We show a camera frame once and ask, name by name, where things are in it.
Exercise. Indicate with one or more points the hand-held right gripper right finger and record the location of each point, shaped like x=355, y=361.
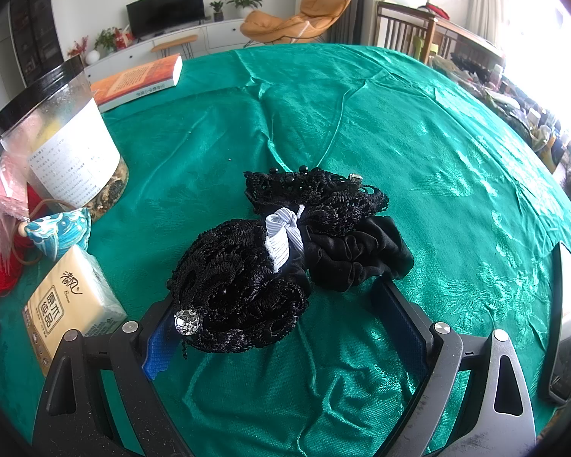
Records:
x=400, y=324

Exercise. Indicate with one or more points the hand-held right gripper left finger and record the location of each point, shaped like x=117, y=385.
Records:
x=159, y=348

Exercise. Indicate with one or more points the black fabric scrunchie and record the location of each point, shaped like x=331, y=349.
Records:
x=357, y=252

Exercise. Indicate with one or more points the black lace hair accessory with crystal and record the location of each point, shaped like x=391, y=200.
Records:
x=238, y=285

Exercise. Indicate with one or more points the black beaded lace hair accessory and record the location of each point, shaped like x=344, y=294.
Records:
x=333, y=200

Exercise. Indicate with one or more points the white striped hair bow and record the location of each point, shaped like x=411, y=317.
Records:
x=280, y=243

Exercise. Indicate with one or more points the yellow tissue pack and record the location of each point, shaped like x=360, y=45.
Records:
x=66, y=304

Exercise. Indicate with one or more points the blue patterned fabric pouch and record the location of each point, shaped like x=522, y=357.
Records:
x=59, y=235

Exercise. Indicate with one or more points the clear plastic bag of sticks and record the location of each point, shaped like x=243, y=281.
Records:
x=7, y=190

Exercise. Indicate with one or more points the green satin tablecloth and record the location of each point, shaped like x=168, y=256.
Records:
x=433, y=176

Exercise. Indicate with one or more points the black smartphone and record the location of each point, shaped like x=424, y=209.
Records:
x=566, y=323

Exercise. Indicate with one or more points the clear plastic jar black lid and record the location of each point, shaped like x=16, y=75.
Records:
x=71, y=152

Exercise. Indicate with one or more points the cluttered pile of household goods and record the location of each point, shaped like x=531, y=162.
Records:
x=528, y=114

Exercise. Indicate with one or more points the orange cover book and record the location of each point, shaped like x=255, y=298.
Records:
x=133, y=81

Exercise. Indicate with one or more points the wooden slat chair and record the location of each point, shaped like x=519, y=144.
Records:
x=466, y=47
x=399, y=28

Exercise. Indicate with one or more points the round white vase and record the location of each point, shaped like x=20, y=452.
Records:
x=92, y=57

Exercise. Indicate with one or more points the red flower branches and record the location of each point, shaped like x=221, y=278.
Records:
x=78, y=47

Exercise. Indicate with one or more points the wooden stool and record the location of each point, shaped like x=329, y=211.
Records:
x=173, y=40

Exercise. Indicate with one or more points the dark display cabinet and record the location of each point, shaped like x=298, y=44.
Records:
x=35, y=28

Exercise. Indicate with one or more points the potted plant with red flowers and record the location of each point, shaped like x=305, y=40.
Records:
x=107, y=38

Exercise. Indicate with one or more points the orange lounge chair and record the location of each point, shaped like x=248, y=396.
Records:
x=290, y=24

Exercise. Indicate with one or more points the white television cabinet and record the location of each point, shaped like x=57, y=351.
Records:
x=219, y=33

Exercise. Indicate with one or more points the grey curtain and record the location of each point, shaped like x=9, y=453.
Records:
x=347, y=0

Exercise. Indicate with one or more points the black television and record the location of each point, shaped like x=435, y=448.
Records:
x=166, y=9

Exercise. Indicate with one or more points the small green potted plant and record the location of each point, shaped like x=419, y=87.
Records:
x=217, y=9

